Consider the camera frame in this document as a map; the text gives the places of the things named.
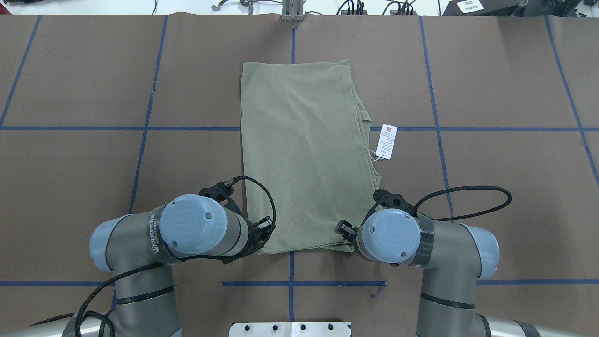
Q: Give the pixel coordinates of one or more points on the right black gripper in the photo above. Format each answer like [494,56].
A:
[345,229]

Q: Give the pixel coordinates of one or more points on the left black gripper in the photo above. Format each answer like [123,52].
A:
[253,237]

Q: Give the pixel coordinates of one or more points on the olive green long-sleeve shirt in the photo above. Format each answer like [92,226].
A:
[305,137]

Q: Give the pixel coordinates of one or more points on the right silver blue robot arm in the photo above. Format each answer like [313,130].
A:
[453,257]

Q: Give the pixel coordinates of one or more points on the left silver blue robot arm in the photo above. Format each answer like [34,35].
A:
[141,249]

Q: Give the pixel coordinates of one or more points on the white paper shirt tag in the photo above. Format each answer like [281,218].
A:
[386,142]

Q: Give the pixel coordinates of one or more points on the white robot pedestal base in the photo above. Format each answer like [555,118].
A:
[290,329]

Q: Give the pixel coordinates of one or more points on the aluminium frame post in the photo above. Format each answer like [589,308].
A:
[293,10]

